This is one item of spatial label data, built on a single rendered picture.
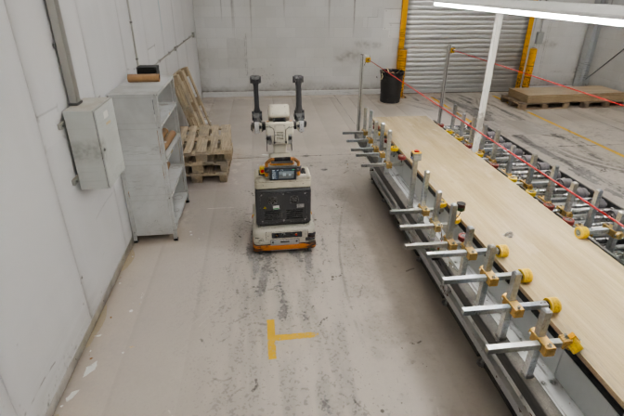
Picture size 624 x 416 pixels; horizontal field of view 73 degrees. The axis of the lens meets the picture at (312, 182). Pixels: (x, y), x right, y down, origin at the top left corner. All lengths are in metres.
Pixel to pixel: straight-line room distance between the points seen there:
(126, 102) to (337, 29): 7.06
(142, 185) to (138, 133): 0.54
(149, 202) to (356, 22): 7.34
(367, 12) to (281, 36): 2.06
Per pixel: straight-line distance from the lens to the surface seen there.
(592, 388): 2.51
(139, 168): 4.40
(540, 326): 2.31
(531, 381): 2.53
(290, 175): 3.94
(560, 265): 3.06
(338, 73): 10.65
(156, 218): 4.62
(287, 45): 10.39
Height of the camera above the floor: 2.45
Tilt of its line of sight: 25 degrees down
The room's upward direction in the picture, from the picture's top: 1 degrees clockwise
